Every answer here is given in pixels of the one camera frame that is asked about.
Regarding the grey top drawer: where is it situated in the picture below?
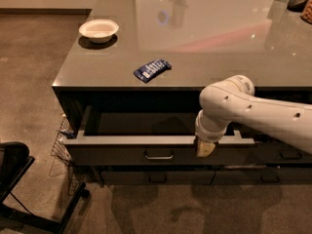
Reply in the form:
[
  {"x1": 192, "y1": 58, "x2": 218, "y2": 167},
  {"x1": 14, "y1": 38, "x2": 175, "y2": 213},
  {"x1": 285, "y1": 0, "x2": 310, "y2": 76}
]
[{"x1": 64, "y1": 106, "x2": 255, "y2": 166}]

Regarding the grey drawer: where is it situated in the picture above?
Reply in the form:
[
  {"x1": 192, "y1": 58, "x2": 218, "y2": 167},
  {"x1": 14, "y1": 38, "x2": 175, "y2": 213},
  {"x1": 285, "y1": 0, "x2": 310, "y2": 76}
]
[
  {"x1": 64, "y1": 106, "x2": 255, "y2": 166},
  {"x1": 101, "y1": 171, "x2": 215, "y2": 185}
]

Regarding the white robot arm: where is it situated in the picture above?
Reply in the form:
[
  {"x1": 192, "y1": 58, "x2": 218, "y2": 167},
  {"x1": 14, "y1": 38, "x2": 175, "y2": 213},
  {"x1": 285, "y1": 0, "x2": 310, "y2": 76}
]
[{"x1": 195, "y1": 75, "x2": 312, "y2": 153}]

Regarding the right bottom drawer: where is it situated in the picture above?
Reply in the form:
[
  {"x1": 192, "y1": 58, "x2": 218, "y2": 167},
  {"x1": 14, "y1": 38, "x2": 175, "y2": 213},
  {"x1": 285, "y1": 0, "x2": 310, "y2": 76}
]
[{"x1": 212, "y1": 168, "x2": 312, "y2": 185}]

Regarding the right middle drawer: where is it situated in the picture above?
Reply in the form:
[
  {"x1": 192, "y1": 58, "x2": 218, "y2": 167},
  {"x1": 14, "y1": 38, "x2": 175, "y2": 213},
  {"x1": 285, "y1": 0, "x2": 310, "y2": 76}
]
[{"x1": 255, "y1": 142, "x2": 312, "y2": 164}]

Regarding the grey bottom drawer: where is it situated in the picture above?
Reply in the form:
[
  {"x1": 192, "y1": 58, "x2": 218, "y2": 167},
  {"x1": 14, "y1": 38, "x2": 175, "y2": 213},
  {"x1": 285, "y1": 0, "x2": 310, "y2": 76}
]
[{"x1": 101, "y1": 171, "x2": 215, "y2": 185}]

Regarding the grey counter cabinet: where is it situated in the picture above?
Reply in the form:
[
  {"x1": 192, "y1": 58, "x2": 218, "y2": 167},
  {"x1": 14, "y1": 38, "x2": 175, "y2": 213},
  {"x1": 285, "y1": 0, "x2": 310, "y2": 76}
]
[{"x1": 53, "y1": 0, "x2": 312, "y2": 183}]

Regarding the blue snack packet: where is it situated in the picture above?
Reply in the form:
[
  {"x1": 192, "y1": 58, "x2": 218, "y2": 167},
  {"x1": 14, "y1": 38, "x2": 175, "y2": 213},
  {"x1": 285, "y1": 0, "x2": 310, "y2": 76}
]
[{"x1": 134, "y1": 59, "x2": 172, "y2": 83}]

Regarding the white paper bowl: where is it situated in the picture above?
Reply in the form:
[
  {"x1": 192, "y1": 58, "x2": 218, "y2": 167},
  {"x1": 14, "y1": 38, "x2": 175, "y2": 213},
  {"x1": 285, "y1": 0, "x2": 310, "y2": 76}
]
[{"x1": 79, "y1": 19, "x2": 119, "y2": 44}]

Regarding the snack bag on counter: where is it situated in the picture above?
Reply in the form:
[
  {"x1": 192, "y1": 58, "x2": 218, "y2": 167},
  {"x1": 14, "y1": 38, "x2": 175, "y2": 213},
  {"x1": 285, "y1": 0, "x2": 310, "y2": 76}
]
[{"x1": 300, "y1": 0, "x2": 312, "y2": 23}]

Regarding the wire basket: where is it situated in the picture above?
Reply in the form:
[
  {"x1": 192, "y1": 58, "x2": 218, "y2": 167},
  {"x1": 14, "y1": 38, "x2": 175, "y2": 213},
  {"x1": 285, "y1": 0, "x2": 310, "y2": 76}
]
[{"x1": 50, "y1": 116, "x2": 79, "y2": 195}]

